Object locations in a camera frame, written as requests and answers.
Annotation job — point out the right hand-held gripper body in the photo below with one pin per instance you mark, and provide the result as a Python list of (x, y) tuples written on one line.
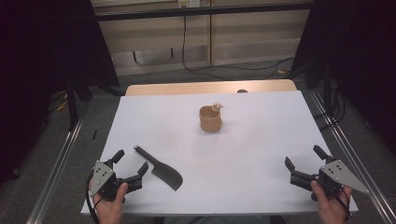
[(330, 177)]

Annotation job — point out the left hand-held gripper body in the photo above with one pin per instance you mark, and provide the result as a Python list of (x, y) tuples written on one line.
[(107, 182)]

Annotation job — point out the person's left hand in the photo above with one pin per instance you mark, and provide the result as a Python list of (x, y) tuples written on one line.
[(109, 207)]

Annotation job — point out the person's right hand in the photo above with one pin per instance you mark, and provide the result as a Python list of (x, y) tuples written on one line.
[(330, 208)]

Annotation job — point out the small black stick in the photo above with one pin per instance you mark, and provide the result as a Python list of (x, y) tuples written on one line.
[(94, 134)]

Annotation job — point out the white board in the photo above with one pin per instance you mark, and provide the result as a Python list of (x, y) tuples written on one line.
[(243, 161)]

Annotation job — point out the black metal stand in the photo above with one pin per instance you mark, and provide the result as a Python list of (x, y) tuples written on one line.
[(325, 84), (72, 99)]

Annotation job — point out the small dark knob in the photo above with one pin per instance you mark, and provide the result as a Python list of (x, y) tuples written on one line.
[(242, 91)]

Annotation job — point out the wooden table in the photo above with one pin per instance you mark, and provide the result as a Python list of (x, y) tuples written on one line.
[(186, 88)]

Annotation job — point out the black curtain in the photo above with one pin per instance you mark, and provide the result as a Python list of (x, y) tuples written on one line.
[(361, 56), (40, 62)]

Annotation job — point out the black horizontal bar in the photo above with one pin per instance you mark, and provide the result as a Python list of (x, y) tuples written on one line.
[(202, 11)]

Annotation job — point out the aluminium rail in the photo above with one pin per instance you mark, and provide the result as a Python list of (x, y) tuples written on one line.
[(358, 161), (59, 161)]

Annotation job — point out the wall socket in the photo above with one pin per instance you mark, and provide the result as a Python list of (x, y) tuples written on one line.
[(188, 3)]

